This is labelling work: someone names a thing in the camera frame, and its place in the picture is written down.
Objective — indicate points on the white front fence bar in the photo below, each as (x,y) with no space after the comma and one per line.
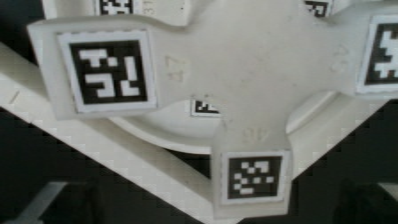
(132,157)

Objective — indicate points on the white right fence block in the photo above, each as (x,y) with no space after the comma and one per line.
(347,159)

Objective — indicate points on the white cross-shaped table base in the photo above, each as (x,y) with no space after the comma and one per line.
(253,57)

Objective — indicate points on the white cylindrical table leg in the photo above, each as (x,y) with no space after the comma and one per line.
(203,109)

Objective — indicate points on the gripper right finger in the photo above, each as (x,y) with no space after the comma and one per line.
(373,203)

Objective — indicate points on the white round table top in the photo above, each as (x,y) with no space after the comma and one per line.
(167,127)

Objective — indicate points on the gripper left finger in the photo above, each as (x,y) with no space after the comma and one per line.
(63,205)

